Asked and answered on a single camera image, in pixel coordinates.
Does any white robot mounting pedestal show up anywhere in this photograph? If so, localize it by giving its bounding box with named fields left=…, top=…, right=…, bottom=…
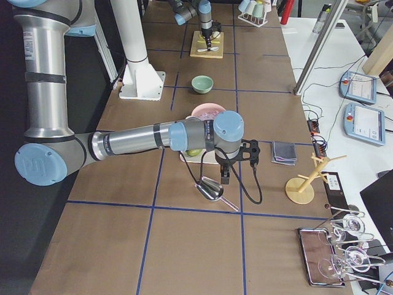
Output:
left=111, top=0, right=166, bottom=101

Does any metal ice scoop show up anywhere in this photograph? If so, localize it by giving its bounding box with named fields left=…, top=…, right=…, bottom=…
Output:
left=195, top=176, right=239, bottom=212

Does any green avocado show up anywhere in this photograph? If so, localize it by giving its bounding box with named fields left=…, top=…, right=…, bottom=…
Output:
left=186, top=149, right=203, bottom=157

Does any folded grey cloth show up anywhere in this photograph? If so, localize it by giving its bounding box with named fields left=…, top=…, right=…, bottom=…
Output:
left=271, top=141, right=297, bottom=166

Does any metal tray with glasses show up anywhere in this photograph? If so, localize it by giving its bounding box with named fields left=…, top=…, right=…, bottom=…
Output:
left=297, top=204, right=386, bottom=288

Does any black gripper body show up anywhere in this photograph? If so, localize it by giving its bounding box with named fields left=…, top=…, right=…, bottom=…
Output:
left=201, top=27, right=222, bottom=40
left=214, top=147, right=241, bottom=172

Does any pink bowl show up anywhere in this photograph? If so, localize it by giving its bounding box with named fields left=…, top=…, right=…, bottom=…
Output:
left=191, top=103, right=225, bottom=118

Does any upper teach pendant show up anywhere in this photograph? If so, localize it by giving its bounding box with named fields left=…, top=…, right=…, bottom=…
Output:
left=339, top=71, right=377, bottom=105

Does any pile of clear ice cubes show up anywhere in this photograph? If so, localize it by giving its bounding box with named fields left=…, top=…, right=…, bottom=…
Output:
left=197, top=111, right=219, bottom=120

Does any lower teach pendant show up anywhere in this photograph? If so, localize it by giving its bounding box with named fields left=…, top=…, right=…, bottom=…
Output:
left=343, top=103, right=386, bottom=146

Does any teach pendant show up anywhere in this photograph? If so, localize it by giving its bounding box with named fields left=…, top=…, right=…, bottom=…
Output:
left=339, top=71, right=377, bottom=105
left=343, top=103, right=386, bottom=146

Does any white cup rack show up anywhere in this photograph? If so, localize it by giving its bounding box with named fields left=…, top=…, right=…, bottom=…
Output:
left=237, top=0, right=273, bottom=28

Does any bamboo cutting board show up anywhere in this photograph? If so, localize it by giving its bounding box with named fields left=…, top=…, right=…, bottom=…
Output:
left=190, top=31, right=224, bottom=59

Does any wooden mug tree stand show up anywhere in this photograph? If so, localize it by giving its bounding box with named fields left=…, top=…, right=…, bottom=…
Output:
left=285, top=152, right=346, bottom=205

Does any aluminium frame post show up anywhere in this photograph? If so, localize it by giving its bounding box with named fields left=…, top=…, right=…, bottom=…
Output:
left=294, top=0, right=348, bottom=95

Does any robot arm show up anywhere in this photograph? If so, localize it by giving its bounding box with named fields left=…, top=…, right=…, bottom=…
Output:
left=12, top=1, right=246, bottom=186
left=168, top=0, right=222, bottom=52

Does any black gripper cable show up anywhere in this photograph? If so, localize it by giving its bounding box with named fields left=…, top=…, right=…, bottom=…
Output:
left=183, top=138, right=263, bottom=205

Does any mint green bowl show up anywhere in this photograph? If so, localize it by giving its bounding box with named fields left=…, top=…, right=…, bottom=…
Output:
left=191, top=75, right=214, bottom=94

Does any yellow plastic knife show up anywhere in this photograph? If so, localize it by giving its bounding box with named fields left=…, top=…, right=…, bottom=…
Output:
left=197, top=39, right=220, bottom=44

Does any cream plastic tray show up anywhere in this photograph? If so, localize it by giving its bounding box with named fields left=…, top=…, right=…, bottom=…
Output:
left=182, top=149, right=218, bottom=165

